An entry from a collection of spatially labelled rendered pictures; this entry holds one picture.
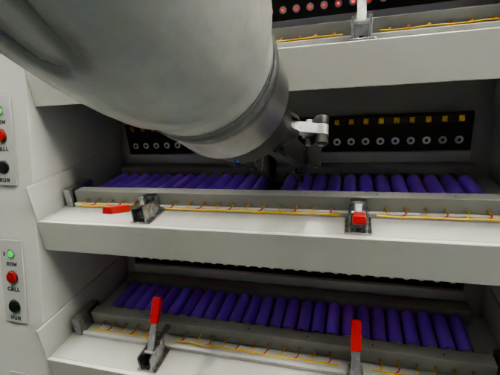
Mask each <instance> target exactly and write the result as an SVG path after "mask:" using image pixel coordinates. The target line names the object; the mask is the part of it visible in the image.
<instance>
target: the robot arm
mask: <svg viewBox="0 0 500 375"><path fill-rule="evenodd" d="M0 54H2V55H4V56H5V57H6V58H8V59H9V60H11V61H12V62H14V63H15V64H17V65H19V66H20V67H22V68H23V69H24V70H26V71H28V72H30V73H31V74H32V75H34V76H35V77H37V78H39V79H40V80H42V81H43V82H45V83H47V84H48V85H49V86H52V87H53V88H55V89H57V90H58V91H60V92H62V93H63V94H66V95H68V96H69V97H71V98H73V99H74V100H76V101H78V102H80V103H82V104H83V105H85V106H87V107H89V108H91V109H93V110H95V111H97V112H99V113H101V114H103V115H106V116H109V117H111V118H114V119H116V120H118V121H121V122H124V123H125V124H129V125H131V126H135V127H138V128H142V129H152V130H157V131H158V132H160V133H161V134H163V135H165V136H167V137H168V138H171V139H173V140H175V141H178V142H179V143H180V144H182V145H184V146H185V147H187V148H188V149H190V150H192V151H194V152H195V153H197V154H200V155H201V156H205V157H209V158H216V159H218V160H220V161H221V162H223V163H225V164H227V165H228V166H230V167H233V168H236V169H237V168H239V167H240V165H241V164H244V165H245V166H246V167H247V168H248V169H250V170H257V171H258V172H259V173H260V174H261V175H263V176H264V177H265V178H266V179H268V180H269V181H270V182H275V177H276V160H275V158H282V159H283V160H284V161H286V162H288V163H289V171H290V173H291V174H292V175H293V176H294V178H295V179H296V180H297V182H304V175H305V170H309V164H310V166H311V167H313V168H318V167H320V166H321V149H322V148H323V147H325V146H326V145H328V135H329V116H327V115H317V116H315V117H314V118H313V119H307V120H306V122H304V121H300V118H299V117H298V116H297V115H296V114H295V113H294V112H291V111H290V109H289V105H288V98H289V83H288V78H287V75H286V71H285V68H284V66H283V63H282V61H281V57H280V55H279V53H278V46H277V43H276V40H275V36H274V34H273V32H272V0H0ZM299 135H301V136H302V138H303V139H305V146H306V147H308V149H306V147H305V146H304V145H303V144H302V143H301V142H300V141H299V140H298V139H297V137H298V136H299Z"/></svg>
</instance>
